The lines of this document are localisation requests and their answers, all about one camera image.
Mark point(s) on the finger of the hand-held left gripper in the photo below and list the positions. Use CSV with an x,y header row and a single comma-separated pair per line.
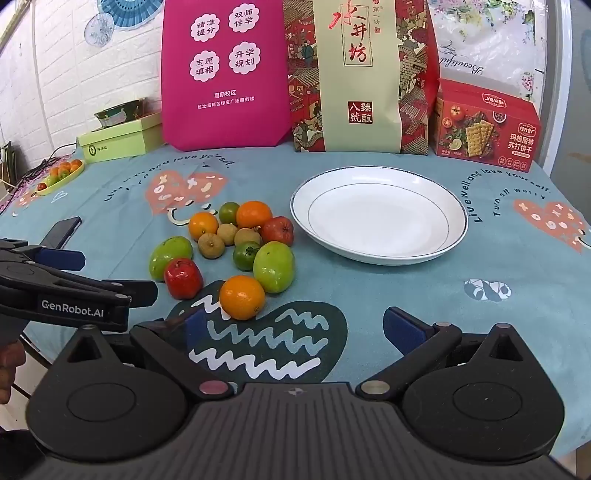
x,y
134,293
60,261

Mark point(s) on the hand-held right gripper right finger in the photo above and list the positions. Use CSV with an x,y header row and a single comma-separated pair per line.
x,y
399,330

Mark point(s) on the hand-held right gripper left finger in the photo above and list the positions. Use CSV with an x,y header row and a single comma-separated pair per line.
x,y
196,330

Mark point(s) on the green jujube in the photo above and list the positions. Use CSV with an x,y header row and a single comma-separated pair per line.
x,y
170,257
273,266

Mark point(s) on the red wax apple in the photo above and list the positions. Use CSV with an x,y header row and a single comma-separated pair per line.
x,y
183,278
278,230

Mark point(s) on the orange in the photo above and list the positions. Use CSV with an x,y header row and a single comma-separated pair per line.
x,y
242,297
203,225
254,214

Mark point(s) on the brown kiwi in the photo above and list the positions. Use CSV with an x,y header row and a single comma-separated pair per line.
x,y
208,246
227,233

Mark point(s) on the green tomato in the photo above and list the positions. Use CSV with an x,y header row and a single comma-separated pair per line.
x,y
246,256

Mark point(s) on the brown longan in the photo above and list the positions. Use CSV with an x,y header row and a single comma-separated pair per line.
x,y
248,237

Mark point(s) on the white plate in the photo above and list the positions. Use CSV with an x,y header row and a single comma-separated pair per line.
x,y
378,217

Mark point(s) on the green tangerine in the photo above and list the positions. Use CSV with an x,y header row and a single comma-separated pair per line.
x,y
228,213

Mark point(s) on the cluster of small fruits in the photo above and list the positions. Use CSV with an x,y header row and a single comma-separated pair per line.
x,y
60,173

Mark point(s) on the person's left hand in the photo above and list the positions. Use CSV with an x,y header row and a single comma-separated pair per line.
x,y
9,374

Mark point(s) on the teal printed tablecloth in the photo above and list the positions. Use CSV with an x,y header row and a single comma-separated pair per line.
x,y
415,300

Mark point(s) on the yellow-green tray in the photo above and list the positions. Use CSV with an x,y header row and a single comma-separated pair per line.
x,y
74,177

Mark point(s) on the light green box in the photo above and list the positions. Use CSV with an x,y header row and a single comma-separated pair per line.
x,y
120,138

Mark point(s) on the green patterned bowl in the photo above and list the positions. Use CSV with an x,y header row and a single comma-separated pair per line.
x,y
117,113

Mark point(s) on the pink tote bag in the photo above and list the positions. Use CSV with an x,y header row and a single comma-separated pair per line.
x,y
221,120

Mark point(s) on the red cracker box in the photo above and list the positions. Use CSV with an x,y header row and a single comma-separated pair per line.
x,y
485,134

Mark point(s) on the small round paper fan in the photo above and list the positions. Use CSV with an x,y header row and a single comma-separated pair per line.
x,y
101,30

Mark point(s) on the patterned paper gift bag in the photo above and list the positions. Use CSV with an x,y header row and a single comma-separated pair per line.
x,y
360,92

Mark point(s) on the teal paper fan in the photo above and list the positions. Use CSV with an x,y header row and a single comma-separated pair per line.
x,y
129,9

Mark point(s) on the white floral bag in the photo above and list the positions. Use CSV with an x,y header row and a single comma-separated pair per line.
x,y
485,46

